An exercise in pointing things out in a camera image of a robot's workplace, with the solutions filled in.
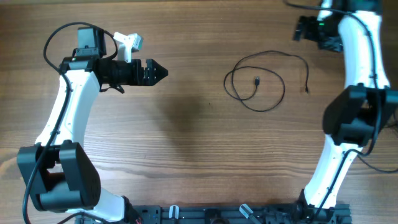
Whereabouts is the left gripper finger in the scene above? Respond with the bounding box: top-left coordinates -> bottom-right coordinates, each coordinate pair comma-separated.
146,59 -> 168,75
144,72 -> 168,86

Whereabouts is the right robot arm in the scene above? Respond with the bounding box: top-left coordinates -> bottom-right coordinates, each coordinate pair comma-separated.
302,1 -> 397,223

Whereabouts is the right camera cable black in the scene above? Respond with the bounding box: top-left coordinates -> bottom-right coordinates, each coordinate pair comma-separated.
303,1 -> 389,217

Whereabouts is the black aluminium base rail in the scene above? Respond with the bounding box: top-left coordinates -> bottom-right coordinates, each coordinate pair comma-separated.
74,203 -> 352,224

